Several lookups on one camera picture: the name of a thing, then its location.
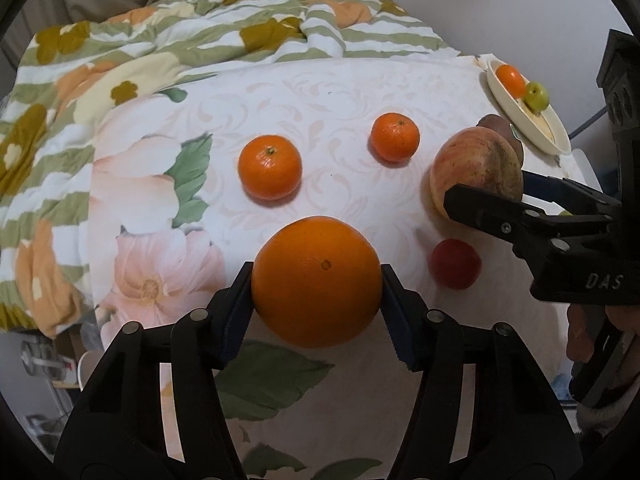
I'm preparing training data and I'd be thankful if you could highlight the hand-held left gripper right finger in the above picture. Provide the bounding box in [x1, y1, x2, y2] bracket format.
[381, 264, 584, 480]

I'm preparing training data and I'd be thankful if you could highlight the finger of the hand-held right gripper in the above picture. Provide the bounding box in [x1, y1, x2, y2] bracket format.
[444, 185, 566, 261]
[522, 171, 621, 216]

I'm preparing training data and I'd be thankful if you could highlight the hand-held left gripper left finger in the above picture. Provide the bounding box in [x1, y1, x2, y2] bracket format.
[54, 261, 256, 480]

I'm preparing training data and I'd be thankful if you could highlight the red yellow apple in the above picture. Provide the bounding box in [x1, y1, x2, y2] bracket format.
[429, 127, 524, 221]

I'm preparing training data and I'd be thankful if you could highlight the cream ceramic bowl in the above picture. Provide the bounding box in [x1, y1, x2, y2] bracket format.
[487, 58, 572, 156]

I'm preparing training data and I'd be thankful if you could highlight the small red tomato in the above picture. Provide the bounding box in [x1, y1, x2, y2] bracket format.
[429, 239, 483, 290]

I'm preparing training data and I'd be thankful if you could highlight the brown kiwi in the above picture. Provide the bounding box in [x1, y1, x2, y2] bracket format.
[477, 114, 525, 171]

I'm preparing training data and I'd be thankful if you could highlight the large orange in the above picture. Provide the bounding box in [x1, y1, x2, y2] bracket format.
[251, 215, 384, 350]

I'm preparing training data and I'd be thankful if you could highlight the small orange mandarin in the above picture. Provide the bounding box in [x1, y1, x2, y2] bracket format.
[369, 113, 421, 163]
[496, 64, 527, 98]
[237, 133, 303, 202]

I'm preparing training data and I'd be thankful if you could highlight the person's right hand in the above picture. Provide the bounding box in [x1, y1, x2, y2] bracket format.
[566, 304, 608, 362]

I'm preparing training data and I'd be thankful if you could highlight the white plastic object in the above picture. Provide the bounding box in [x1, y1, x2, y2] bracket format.
[570, 147, 608, 192]

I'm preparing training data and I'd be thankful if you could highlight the green striped floral quilt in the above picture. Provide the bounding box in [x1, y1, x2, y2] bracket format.
[0, 0, 461, 338]

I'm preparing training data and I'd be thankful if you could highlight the black cable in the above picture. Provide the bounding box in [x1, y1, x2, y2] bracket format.
[567, 106, 609, 139]

